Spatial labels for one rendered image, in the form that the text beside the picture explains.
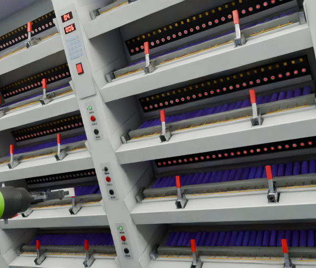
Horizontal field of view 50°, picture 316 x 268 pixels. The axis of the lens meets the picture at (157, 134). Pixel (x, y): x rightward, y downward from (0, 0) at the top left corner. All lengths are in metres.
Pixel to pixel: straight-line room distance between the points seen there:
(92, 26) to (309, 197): 0.76
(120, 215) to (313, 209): 0.57
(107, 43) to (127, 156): 0.38
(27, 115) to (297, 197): 0.93
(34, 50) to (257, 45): 0.74
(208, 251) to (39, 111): 0.73
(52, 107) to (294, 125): 0.77
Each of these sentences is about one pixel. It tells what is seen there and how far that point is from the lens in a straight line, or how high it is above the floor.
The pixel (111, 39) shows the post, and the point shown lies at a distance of 1.21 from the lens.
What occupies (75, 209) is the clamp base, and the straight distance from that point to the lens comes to 1.28.
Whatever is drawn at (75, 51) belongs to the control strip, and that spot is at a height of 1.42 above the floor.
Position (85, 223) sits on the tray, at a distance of 1.27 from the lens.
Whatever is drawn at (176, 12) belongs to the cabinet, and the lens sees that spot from 1.17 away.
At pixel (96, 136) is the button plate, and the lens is 1.11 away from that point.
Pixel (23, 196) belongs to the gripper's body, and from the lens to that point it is 1.11.
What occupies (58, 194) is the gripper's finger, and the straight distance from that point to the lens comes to 1.18.
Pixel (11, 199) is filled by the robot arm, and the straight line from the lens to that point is 1.08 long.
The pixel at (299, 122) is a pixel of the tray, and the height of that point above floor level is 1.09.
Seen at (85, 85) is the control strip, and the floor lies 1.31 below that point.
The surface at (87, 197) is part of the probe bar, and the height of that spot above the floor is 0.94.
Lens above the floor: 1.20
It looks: 5 degrees down
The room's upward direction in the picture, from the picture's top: 13 degrees counter-clockwise
